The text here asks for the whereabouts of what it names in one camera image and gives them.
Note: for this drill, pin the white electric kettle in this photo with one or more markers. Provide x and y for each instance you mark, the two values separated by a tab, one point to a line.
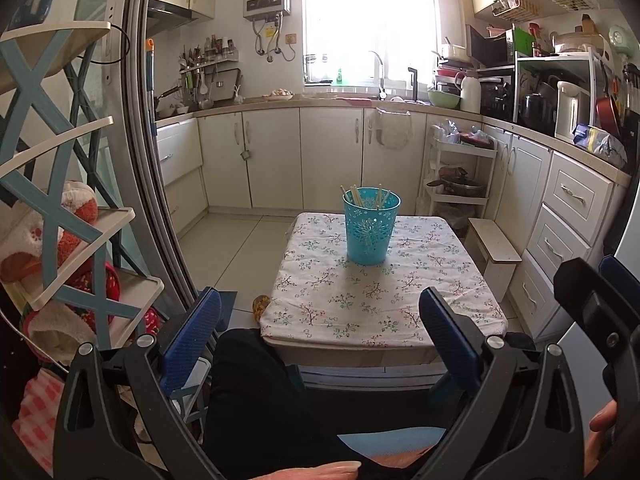
570	110

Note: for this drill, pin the dark lidded pan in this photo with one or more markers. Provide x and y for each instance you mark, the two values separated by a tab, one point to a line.
457	185

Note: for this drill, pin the white thermos jug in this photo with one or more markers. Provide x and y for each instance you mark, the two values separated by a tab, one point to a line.
470	95

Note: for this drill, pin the pink checked cloth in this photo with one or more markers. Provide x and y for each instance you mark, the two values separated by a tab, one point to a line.
37	410

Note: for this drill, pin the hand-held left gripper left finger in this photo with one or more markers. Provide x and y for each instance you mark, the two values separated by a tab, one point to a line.
192	340

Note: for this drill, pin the floral tablecloth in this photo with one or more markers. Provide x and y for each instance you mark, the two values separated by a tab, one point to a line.
380	300

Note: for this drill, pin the white countertop shelf rack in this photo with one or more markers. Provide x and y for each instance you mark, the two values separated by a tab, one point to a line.
555	57

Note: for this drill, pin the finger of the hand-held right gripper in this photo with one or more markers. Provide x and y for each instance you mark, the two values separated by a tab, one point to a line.
590	305

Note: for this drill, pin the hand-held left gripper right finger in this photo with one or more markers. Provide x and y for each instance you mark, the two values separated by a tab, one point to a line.
450	335

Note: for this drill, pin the blue and yellow package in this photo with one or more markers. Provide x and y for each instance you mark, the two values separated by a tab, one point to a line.
600	144

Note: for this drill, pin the white framed window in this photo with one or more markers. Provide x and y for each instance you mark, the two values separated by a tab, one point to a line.
370	20

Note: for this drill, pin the green box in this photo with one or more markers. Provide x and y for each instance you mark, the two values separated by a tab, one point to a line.
524	42

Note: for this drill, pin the black toaster oven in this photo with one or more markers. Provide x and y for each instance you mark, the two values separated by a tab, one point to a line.
497	100

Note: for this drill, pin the light blue seat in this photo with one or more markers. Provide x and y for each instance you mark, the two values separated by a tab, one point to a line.
395	440

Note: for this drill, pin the white drawer cabinet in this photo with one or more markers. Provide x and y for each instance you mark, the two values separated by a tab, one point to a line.
565	210

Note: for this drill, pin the red hanging pan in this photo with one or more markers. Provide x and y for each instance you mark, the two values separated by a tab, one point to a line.
607	115

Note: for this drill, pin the glass sliding door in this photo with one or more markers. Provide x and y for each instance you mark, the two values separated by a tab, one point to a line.
135	110

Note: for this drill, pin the person's right hand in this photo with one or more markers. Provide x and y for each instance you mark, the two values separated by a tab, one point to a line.
606	417

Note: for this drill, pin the person's leg in black trousers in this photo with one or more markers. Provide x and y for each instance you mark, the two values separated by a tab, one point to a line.
260	400

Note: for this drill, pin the wall utensil rack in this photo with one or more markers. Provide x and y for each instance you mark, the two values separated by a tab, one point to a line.
210	57

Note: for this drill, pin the white trolley rack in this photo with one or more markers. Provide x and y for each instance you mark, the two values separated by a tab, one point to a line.
487	170

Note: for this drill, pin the white base cabinets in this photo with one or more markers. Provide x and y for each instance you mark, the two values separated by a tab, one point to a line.
280	160

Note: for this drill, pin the green bowl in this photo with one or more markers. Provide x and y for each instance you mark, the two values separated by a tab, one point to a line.
442	99

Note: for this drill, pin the black frying pan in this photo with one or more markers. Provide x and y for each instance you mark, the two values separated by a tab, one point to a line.
165	102

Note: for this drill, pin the white wooden stool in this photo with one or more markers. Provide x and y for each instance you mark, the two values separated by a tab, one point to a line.
495	245

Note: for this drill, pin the black range hood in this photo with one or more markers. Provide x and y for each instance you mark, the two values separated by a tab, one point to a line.
170	12

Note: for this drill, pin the white and blue shelf stand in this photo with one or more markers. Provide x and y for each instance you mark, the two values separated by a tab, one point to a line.
50	200

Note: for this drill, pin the black faucet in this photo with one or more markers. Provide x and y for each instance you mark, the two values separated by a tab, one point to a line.
412	85

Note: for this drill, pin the white hanging plastic bag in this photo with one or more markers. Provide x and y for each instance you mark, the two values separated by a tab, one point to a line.
392	130

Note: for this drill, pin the orange and white plush toy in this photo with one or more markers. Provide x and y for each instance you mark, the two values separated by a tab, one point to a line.
75	205

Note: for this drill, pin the plate of food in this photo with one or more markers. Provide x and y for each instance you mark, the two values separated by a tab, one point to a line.
278	95

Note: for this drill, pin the bundle of wooden chopsticks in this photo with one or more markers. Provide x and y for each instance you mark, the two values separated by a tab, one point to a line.
356	195

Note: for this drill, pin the person's left hand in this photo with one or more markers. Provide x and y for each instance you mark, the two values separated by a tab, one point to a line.
320	472

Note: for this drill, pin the yellow slipper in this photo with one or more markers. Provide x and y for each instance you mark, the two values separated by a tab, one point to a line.
261	307

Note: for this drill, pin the blue perforated plastic basket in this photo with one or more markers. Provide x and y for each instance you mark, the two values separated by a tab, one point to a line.
370	235

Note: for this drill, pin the black microwave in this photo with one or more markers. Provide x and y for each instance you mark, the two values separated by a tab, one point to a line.
487	47

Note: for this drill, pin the black pot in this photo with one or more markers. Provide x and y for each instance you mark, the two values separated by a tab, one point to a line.
537	112

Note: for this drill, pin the red floral cloth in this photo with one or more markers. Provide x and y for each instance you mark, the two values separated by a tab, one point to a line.
107	290

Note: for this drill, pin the chrome kitchen faucet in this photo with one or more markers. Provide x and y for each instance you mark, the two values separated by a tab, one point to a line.
381	72

